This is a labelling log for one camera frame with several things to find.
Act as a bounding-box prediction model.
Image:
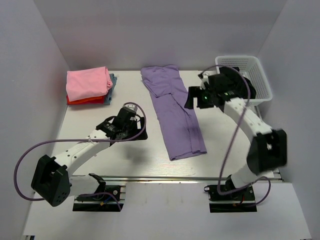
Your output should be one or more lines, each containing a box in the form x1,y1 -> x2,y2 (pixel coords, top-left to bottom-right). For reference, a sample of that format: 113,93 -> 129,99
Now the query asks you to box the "white plastic basket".
215,55 -> 273,106

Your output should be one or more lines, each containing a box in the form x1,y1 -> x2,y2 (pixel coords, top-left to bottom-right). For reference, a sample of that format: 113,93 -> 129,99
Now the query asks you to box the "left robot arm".
31,104 -> 148,207

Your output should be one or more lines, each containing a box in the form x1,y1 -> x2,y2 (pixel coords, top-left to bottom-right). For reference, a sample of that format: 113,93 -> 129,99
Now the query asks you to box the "purple t shirt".
140,65 -> 207,161

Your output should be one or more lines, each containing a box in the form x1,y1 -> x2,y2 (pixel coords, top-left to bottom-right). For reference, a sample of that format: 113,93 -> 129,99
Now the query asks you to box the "blue folded t shirt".
103,73 -> 118,106

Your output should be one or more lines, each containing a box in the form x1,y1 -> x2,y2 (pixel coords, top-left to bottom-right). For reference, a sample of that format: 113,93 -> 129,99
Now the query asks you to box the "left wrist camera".
123,104 -> 138,114

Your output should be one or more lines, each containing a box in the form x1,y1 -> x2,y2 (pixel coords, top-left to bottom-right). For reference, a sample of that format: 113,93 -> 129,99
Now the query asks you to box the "pink folded t shirt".
66,66 -> 113,101

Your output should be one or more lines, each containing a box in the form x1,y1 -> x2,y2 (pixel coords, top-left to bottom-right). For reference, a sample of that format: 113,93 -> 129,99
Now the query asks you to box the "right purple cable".
198,65 -> 272,208

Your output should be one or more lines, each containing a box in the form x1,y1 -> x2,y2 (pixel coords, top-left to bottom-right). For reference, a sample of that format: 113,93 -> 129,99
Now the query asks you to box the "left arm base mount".
70,173 -> 126,213

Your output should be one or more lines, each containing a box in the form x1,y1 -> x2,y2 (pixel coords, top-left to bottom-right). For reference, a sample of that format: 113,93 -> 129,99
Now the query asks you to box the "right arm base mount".
203,185 -> 257,213

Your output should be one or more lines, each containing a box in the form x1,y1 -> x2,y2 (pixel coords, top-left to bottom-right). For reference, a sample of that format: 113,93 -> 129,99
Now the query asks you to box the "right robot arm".
184,73 -> 288,196

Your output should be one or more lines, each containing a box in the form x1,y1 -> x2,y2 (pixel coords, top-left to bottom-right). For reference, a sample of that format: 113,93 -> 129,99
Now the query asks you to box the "aluminium rail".
72,174 -> 283,182

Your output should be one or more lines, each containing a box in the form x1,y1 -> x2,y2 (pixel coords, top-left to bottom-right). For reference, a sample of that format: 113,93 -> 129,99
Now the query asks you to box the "red folded t shirt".
66,95 -> 105,105

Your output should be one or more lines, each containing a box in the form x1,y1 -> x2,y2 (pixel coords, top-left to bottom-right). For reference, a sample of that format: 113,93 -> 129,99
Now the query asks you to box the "black t shirt in basket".
219,65 -> 258,100

